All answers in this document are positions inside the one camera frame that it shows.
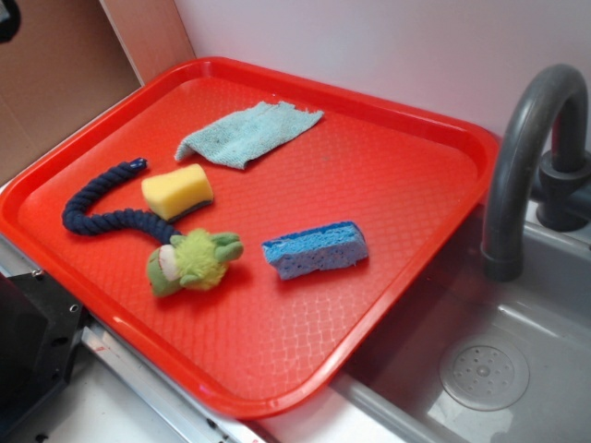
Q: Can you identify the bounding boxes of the grey curved faucet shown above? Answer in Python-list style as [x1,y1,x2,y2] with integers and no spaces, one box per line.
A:
[481,64,590,281]

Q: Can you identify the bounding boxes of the round sink drain cover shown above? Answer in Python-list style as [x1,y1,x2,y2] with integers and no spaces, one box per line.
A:
[439,335,530,412]

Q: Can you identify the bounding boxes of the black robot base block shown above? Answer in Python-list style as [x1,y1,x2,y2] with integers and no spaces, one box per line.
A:
[1,272,87,442]

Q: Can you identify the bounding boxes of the brown cardboard panel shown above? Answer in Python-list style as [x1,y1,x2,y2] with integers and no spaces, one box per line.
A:
[1,1,195,183]

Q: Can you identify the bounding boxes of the blue sponge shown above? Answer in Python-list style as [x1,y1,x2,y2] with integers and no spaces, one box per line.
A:
[261,221,368,281]

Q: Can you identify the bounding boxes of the green plush toy with rope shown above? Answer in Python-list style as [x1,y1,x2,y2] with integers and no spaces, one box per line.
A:
[62,158,244,297]

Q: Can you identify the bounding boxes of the black object in corner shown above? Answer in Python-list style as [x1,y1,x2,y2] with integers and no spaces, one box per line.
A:
[0,0,21,43]

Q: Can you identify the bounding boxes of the grey plastic sink basin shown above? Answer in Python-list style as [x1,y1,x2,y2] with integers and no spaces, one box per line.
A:
[332,212,590,442]

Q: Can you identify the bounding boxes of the yellow sponge with dark pad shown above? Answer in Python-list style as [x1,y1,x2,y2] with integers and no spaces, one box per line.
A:
[141,164,214,221]

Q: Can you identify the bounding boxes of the light blue cloth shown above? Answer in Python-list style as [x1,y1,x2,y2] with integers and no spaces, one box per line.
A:
[175,102,324,170]

